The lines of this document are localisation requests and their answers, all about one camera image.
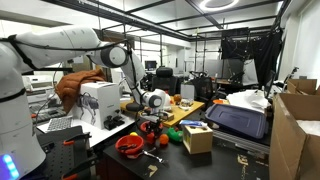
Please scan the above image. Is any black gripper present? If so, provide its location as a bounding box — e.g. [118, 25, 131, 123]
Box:
[142, 113, 166, 138]

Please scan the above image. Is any orange cube block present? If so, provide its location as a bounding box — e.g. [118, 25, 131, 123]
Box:
[146, 133, 157, 145]

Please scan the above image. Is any small wooden block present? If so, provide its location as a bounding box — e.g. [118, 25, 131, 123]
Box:
[161, 111, 175, 122]

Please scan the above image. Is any small orange pumpkin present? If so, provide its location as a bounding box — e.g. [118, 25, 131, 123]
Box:
[158, 133, 170, 146]

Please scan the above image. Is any green rubber toy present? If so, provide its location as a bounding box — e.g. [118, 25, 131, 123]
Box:
[165, 126, 184, 144]

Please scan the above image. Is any silver metal fork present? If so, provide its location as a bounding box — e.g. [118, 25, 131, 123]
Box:
[142, 150, 169, 165]

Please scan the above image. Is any black pouch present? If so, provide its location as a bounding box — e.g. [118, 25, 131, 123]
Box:
[125, 101, 145, 113]

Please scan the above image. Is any white dome helmet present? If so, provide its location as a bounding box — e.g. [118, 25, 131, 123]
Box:
[162, 91, 174, 112]

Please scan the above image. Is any tan tape patch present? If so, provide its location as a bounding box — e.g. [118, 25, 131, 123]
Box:
[147, 164, 159, 178]

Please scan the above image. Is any blue white package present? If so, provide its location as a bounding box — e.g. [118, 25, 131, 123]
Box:
[179, 119, 208, 130]

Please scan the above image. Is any wooden shape sorter box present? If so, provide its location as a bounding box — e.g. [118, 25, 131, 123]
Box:
[182, 124, 214, 155]

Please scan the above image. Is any black office chair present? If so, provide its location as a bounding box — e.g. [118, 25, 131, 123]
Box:
[151, 66, 181, 96]

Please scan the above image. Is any grey box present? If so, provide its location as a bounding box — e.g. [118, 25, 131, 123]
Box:
[180, 83, 196, 101]

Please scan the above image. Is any white box robot dog print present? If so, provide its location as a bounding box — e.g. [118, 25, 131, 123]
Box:
[70, 81, 122, 130]

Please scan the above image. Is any white computer monitor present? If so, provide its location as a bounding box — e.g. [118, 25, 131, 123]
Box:
[110, 67, 126, 95]

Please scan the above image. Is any black mesh chair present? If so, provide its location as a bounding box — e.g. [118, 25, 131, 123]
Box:
[189, 71, 218, 101]

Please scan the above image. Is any black background monitor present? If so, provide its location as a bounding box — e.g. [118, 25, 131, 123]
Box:
[144, 60, 158, 71]

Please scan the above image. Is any orange dish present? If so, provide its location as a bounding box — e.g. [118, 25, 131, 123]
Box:
[212, 98, 229, 105]

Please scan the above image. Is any black clamp orange tip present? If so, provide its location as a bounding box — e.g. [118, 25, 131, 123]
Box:
[62, 131, 93, 147]
[61, 154, 99, 180]

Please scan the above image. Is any blue plastic bin lid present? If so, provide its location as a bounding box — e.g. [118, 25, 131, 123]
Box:
[204, 103, 269, 140]

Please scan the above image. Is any brown puffer jacket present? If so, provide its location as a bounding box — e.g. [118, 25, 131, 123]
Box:
[54, 69, 108, 114]

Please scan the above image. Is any yellow tape mark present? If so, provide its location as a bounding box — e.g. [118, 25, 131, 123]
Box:
[237, 153, 249, 167]

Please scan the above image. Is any grey keyboard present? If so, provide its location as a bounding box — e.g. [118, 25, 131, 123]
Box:
[45, 115, 74, 133]

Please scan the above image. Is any black mounting plate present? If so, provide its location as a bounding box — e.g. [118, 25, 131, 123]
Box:
[34, 125, 98, 180]

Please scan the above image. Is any white plastic bag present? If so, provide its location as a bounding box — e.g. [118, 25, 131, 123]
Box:
[226, 89, 271, 113]

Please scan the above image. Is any white printer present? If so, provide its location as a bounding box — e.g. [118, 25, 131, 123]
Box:
[19, 75, 56, 98]

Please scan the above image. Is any black curtain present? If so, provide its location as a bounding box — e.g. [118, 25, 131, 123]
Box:
[220, 27, 284, 89]

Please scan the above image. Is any large cardboard box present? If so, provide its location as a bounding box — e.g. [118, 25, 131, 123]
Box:
[268, 92, 320, 180]

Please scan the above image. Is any white packing foam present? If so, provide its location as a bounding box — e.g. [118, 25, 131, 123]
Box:
[295, 119, 320, 137]

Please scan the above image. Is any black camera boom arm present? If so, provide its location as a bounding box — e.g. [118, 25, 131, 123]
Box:
[20, 65, 75, 77]

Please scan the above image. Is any ring ceiling light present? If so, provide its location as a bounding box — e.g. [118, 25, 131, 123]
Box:
[198, 0, 240, 13]

